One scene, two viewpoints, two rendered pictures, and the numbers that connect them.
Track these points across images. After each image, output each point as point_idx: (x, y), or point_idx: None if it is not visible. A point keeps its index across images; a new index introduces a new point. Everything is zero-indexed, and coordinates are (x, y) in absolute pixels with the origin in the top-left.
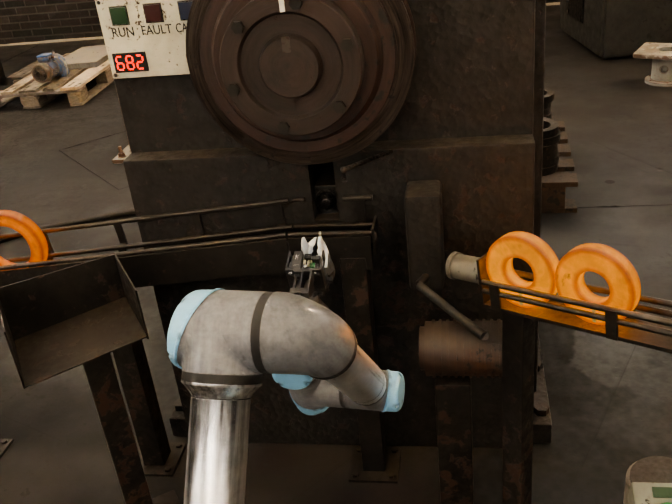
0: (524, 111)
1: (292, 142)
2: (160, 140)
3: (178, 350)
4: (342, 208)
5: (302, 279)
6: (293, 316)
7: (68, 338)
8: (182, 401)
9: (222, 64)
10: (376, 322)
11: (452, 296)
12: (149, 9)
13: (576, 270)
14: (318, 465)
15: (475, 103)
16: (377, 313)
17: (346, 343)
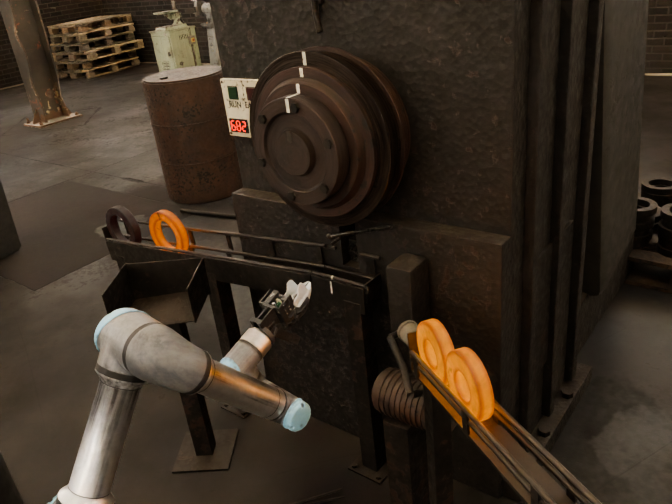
0: (503, 216)
1: (309, 206)
2: (258, 182)
3: (97, 344)
4: (361, 261)
5: (264, 312)
6: (148, 345)
7: (158, 307)
8: (265, 368)
9: (255, 143)
10: (384, 355)
11: None
12: (248, 91)
13: (454, 367)
14: (336, 448)
15: (465, 201)
16: (385, 348)
17: (189, 373)
